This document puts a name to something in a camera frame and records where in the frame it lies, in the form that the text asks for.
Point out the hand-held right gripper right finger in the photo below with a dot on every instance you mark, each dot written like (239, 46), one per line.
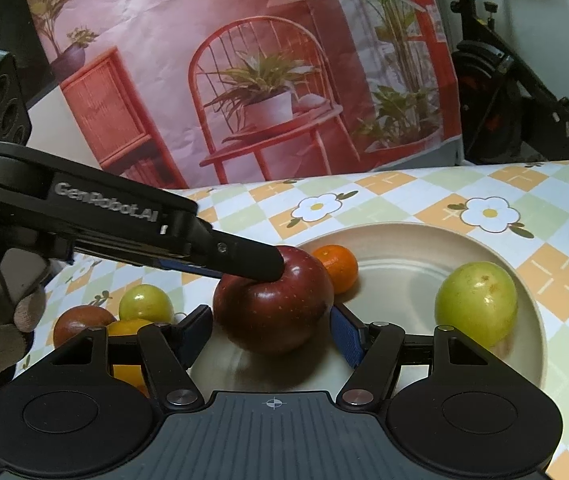
(347, 337)

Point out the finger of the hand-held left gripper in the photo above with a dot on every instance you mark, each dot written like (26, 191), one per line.
(249, 260)

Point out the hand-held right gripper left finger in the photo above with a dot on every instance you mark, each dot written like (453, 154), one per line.
(197, 325)

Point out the yellow lemon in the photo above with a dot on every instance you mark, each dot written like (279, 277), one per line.
(127, 327)

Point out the orange tangerine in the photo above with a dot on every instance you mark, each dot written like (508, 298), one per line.
(339, 267)

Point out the beige plate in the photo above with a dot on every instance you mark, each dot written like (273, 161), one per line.
(404, 270)

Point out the brownish red apple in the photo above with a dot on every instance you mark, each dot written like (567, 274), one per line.
(79, 325)

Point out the green round fruit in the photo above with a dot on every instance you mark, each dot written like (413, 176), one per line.
(474, 305)
(145, 304)

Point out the person's left hand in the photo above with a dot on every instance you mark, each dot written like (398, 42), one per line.
(2, 350)

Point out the checked floral tablecloth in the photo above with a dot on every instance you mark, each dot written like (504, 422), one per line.
(414, 195)

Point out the black exercise bike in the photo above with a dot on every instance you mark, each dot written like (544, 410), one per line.
(484, 85)

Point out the printed pink wall backdrop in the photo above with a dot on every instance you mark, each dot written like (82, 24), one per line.
(164, 35)

